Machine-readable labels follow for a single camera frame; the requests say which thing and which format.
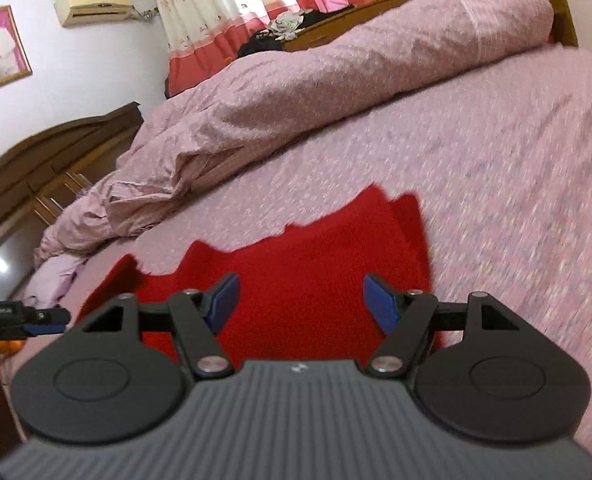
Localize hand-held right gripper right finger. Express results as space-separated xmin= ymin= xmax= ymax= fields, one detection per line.
xmin=363 ymin=273 xmax=521 ymax=379

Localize dark wooden headboard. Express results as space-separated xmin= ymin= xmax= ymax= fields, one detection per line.
xmin=0 ymin=101 xmax=145 ymax=273

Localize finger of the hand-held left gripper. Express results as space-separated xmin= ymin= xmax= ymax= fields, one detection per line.
xmin=23 ymin=308 xmax=72 ymax=336

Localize pink and cream curtain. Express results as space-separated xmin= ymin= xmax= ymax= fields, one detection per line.
xmin=145 ymin=0 xmax=409 ymax=97

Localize pink dotted bed sheet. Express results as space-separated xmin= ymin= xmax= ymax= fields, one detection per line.
xmin=21 ymin=42 xmax=592 ymax=466

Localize light purple pillow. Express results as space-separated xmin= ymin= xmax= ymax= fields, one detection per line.
xmin=22 ymin=254 xmax=91 ymax=307

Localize red knit sweater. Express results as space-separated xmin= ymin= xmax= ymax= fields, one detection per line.
xmin=67 ymin=184 xmax=446 ymax=363

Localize grey crumpled cloth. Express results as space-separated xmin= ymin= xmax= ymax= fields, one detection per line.
xmin=267 ymin=11 xmax=303 ymax=42

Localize cream wall air conditioner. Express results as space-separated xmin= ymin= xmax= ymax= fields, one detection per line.
xmin=53 ymin=0 xmax=138 ymax=29

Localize pink dotted duvet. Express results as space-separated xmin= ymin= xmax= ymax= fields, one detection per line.
xmin=32 ymin=0 xmax=558 ymax=267

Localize dark clothes pile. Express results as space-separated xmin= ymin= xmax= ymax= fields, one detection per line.
xmin=236 ymin=6 xmax=357 ymax=60

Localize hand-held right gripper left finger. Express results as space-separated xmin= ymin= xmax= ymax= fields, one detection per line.
xmin=80 ymin=272 xmax=241 ymax=379

